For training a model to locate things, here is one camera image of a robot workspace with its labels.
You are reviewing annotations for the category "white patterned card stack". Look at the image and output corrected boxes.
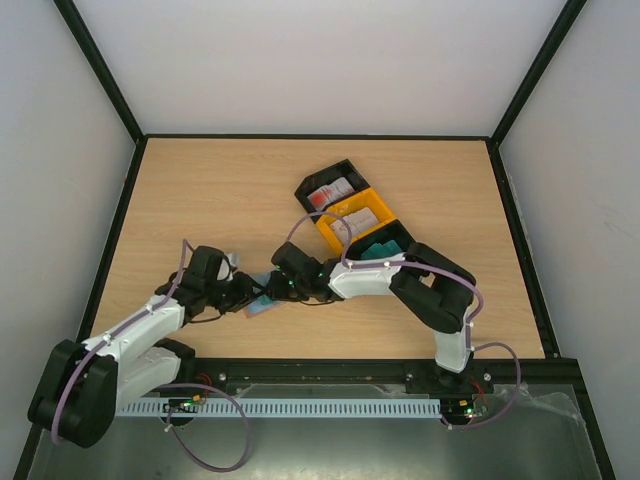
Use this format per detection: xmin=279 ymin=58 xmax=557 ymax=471
xmin=330 ymin=207 xmax=379 ymax=245

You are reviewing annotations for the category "black bin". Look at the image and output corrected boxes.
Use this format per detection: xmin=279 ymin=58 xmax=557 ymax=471
xmin=346 ymin=220 xmax=415 ymax=260
xmin=294 ymin=159 xmax=370 ymax=213

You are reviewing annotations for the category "teal card stack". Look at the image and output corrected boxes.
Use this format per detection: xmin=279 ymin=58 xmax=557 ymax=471
xmin=360 ymin=240 xmax=404 ymax=260

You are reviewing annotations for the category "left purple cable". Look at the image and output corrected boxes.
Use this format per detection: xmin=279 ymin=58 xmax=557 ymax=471
xmin=49 ymin=238 xmax=251 ymax=472

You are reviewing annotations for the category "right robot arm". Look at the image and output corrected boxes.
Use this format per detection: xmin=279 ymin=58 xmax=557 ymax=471
xmin=266 ymin=241 xmax=485 ymax=392

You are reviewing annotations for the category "light blue cable duct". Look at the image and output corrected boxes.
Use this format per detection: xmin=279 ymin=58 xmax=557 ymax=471
xmin=117 ymin=398 xmax=441 ymax=419

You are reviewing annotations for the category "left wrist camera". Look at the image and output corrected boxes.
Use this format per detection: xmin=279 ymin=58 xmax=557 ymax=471
xmin=217 ymin=252 xmax=239 ymax=281

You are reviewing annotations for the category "brown leather card holder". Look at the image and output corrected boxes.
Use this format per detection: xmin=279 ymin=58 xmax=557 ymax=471
xmin=244 ymin=271 xmax=284 ymax=318

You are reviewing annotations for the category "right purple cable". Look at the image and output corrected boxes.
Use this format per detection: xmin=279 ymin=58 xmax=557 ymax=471
xmin=287 ymin=210 xmax=524 ymax=432

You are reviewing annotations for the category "yellow bin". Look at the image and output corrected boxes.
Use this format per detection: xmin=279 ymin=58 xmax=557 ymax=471
xmin=316 ymin=188 xmax=397 ymax=255

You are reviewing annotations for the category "red white card stack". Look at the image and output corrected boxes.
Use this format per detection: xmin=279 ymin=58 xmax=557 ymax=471
xmin=307 ymin=177 xmax=355 ymax=210

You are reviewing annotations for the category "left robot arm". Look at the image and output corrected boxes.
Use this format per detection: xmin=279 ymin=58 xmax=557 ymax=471
xmin=27 ymin=245 xmax=243 ymax=448

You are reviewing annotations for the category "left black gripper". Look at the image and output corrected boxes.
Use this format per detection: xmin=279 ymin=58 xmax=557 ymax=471
xmin=205 ymin=271 xmax=267 ymax=315

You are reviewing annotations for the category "purple cable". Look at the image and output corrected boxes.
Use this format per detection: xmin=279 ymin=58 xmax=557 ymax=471
xmin=49 ymin=238 xmax=251 ymax=472
xmin=287 ymin=210 xmax=524 ymax=432

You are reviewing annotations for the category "black frame rail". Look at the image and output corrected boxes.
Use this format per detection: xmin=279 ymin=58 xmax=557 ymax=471
xmin=52 ymin=355 xmax=581 ymax=394

